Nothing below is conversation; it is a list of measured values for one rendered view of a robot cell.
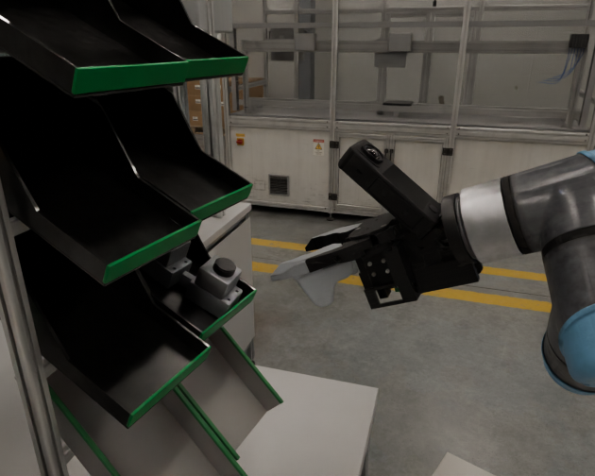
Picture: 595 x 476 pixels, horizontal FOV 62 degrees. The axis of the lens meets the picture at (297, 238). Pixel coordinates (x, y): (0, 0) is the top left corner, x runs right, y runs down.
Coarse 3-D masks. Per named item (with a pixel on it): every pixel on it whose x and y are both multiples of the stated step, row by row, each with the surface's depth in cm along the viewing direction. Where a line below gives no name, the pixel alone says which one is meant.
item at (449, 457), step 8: (448, 456) 88; (456, 456) 88; (440, 464) 87; (448, 464) 87; (456, 464) 87; (464, 464) 87; (440, 472) 85; (448, 472) 85; (456, 472) 85; (464, 472) 85; (472, 472) 85; (480, 472) 85; (488, 472) 85
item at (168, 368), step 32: (32, 256) 62; (64, 256) 64; (32, 288) 58; (64, 288) 60; (96, 288) 62; (128, 288) 62; (64, 320) 56; (96, 320) 58; (128, 320) 60; (160, 320) 61; (64, 352) 50; (96, 352) 55; (128, 352) 56; (160, 352) 58; (192, 352) 60; (96, 384) 49; (128, 384) 53; (160, 384) 55; (128, 416) 49
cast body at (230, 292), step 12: (204, 264) 66; (216, 264) 65; (228, 264) 66; (192, 276) 69; (204, 276) 65; (216, 276) 65; (228, 276) 66; (192, 288) 67; (204, 288) 66; (216, 288) 65; (228, 288) 65; (192, 300) 68; (204, 300) 67; (216, 300) 66; (228, 300) 67; (216, 312) 67
